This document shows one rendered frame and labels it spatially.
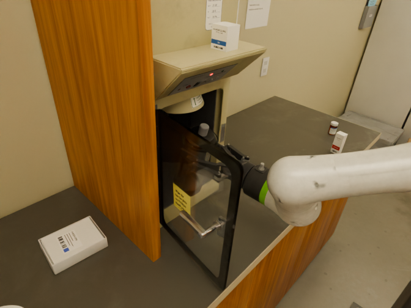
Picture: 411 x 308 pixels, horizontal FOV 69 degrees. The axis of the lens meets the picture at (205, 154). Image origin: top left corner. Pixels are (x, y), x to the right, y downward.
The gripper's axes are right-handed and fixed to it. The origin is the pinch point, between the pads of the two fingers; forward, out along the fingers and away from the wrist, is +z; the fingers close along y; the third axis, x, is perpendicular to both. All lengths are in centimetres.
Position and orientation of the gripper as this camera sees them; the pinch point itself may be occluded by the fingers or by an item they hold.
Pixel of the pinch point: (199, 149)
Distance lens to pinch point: 94.0
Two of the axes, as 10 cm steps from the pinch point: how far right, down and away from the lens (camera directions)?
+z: -7.2, -4.0, 5.6
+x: -0.5, 8.4, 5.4
